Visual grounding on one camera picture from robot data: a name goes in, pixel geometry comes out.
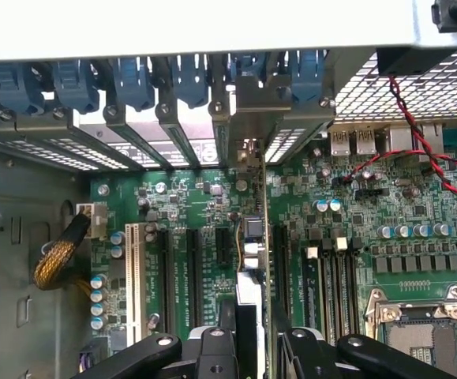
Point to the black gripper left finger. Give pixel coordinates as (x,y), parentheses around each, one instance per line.
(216,355)

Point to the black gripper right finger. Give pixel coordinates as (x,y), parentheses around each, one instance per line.
(303,355)

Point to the installed green RAM stick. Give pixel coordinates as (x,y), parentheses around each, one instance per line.
(311,292)

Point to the long black expansion slot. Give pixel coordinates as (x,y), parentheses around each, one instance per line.
(194,276)
(281,272)
(168,276)

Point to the short black expansion slot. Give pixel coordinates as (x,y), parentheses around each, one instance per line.
(224,245)

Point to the white PCI expansion slot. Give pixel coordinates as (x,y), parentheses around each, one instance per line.
(134,276)

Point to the empty black RAM slot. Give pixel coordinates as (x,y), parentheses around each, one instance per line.
(340,242)

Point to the CPU socket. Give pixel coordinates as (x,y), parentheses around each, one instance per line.
(421,347)

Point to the green Dell motherboard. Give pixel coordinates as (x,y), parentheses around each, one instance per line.
(291,189)

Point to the white power connector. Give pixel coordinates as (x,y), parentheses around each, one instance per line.
(94,221)

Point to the open metal PC case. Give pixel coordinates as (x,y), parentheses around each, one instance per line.
(23,237)

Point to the black chassis intrusion switch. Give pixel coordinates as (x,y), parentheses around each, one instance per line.
(413,61)

